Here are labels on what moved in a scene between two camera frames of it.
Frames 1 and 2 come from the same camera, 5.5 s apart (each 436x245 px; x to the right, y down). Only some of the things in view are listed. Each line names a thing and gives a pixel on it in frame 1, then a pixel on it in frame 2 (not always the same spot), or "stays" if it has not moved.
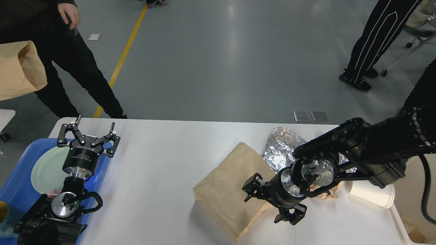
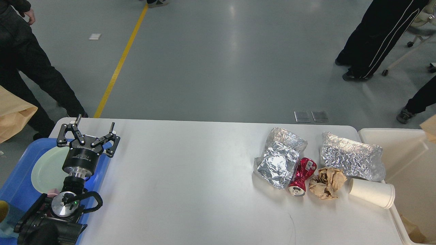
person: x=51 y=25 → x=20 y=51
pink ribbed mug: x=52 y=193 stays
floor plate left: x=302 y=116 stays
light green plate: x=47 y=173 stays
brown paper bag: x=414 y=234 stays
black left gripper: x=81 y=161 stays
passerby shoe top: x=152 y=3 stays
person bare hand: x=73 y=12 → x=30 y=13
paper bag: x=21 y=72 → x=14 y=112
